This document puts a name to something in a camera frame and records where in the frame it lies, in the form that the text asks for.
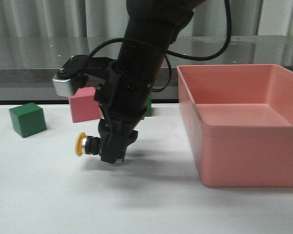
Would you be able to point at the pink wooden cube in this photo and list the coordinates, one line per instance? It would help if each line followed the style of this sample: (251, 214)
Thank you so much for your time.
(83, 107)

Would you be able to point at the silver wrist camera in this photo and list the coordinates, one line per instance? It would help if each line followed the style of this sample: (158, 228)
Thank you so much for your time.
(69, 78)

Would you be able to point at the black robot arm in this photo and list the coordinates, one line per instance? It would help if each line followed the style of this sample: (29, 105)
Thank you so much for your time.
(152, 27)

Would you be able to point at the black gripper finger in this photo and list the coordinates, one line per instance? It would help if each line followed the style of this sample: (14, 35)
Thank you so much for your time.
(113, 147)
(131, 139)

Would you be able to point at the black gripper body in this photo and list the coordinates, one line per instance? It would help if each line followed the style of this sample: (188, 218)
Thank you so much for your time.
(122, 97)

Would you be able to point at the grey stone counter ledge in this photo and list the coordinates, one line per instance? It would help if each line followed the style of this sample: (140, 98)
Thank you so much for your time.
(27, 65)

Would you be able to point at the grey-green curtain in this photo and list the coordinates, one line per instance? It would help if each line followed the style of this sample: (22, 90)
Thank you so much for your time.
(108, 18)

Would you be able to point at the pink plastic bin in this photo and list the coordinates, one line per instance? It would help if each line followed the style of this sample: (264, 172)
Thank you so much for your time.
(239, 122)

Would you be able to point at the yellow push button switch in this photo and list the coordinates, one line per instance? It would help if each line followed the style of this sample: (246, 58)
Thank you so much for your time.
(87, 145)

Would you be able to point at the green wooden cube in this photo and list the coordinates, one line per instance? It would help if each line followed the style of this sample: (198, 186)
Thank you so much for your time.
(27, 119)
(149, 106)

